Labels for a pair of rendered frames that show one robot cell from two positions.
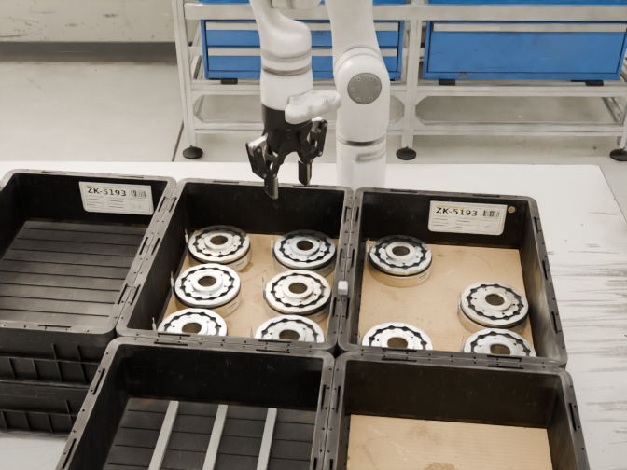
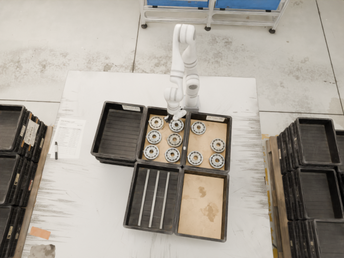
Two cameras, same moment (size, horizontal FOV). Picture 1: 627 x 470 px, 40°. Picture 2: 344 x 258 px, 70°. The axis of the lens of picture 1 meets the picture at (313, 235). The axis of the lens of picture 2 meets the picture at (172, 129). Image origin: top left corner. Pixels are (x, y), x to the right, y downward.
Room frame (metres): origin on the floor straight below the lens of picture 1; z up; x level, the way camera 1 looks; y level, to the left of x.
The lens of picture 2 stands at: (0.44, 0.03, 2.46)
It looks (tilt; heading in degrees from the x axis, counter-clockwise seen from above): 67 degrees down; 2
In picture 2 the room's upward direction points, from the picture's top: 1 degrees clockwise
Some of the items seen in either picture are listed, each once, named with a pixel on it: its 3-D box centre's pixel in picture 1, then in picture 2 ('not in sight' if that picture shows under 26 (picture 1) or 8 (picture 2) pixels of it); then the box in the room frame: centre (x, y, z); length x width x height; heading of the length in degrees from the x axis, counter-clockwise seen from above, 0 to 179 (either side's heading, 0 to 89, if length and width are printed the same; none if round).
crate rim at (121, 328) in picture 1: (247, 257); (163, 135); (1.04, 0.10, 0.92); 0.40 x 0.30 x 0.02; 174
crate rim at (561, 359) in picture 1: (447, 270); (208, 141); (1.01, -0.20, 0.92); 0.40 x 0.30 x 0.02; 174
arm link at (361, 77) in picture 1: (361, 98); (192, 84); (1.38, -0.08, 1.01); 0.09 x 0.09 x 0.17; 5
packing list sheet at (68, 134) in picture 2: not in sight; (67, 137); (1.07, 0.84, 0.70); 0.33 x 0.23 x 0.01; 179
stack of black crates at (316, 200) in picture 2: not in sight; (309, 195); (0.76, -1.14, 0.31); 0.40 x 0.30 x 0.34; 179
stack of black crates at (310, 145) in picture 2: not in sight; (304, 148); (1.17, -1.14, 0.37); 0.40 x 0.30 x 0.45; 179
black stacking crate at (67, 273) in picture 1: (61, 272); (121, 132); (1.07, 0.40, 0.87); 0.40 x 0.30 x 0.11; 174
